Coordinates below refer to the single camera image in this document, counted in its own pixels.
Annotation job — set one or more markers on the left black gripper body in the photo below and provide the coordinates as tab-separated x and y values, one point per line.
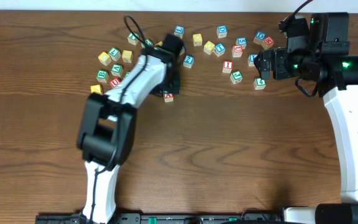
171	85

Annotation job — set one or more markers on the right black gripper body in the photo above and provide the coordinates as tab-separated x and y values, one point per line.
286	65

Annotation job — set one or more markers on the red A block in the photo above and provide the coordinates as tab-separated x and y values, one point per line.
168	97

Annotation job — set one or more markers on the blue 2 block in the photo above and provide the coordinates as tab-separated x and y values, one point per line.
188	61

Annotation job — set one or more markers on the red I block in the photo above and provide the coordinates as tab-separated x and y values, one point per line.
227	66

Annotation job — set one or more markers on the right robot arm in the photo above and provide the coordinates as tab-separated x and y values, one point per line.
317	50

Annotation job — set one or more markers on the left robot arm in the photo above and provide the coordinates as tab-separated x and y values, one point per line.
107	129

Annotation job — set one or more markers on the red M block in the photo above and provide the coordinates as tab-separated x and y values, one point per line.
267	43

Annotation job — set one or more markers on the green 4 block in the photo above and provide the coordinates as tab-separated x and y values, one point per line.
259	84

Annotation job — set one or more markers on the blue L block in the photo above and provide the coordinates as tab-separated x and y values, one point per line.
251	59

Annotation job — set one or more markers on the blue D block right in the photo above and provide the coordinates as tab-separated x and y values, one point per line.
259	37

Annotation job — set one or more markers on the blue d block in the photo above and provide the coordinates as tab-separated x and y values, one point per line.
259	37
222	31

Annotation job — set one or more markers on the blue P block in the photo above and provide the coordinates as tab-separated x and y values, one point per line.
183	50

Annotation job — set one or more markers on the yellow S block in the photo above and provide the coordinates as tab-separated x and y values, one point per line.
159	44

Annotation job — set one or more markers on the blue 5 block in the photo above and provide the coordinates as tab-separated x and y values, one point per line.
242	41

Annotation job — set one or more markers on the red U block right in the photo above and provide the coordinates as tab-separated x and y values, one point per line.
237	51

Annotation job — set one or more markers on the red u block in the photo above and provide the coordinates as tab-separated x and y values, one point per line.
115	82
237	51

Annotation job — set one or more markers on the green J block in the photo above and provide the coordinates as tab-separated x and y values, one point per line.
236	77

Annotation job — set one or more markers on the green Z block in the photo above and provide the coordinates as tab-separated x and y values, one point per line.
147	42

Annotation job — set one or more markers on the yellow O block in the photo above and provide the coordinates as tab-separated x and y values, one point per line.
209	47

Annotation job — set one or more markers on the yellow block top centre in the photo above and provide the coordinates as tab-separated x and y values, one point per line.
197	40

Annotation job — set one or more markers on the blue block top centre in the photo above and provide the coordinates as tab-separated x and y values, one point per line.
179	31

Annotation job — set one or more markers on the green V block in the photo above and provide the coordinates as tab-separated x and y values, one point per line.
117	70

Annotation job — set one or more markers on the red U block left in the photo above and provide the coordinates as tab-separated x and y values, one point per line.
115	82

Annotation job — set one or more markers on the blue T block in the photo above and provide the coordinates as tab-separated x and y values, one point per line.
219	49

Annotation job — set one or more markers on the green block top left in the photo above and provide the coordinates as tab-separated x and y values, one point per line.
133	38

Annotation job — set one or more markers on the green L block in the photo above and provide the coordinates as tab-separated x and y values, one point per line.
115	54

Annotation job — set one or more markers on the blue D block top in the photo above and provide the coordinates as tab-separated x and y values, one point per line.
222	31

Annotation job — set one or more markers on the green B block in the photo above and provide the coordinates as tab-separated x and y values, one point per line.
102	76

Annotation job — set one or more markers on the yellow block far left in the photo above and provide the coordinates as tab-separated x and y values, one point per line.
104	58

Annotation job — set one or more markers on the yellow K block left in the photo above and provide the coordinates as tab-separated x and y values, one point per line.
96	89

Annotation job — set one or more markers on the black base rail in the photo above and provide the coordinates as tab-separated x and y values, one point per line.
137	218

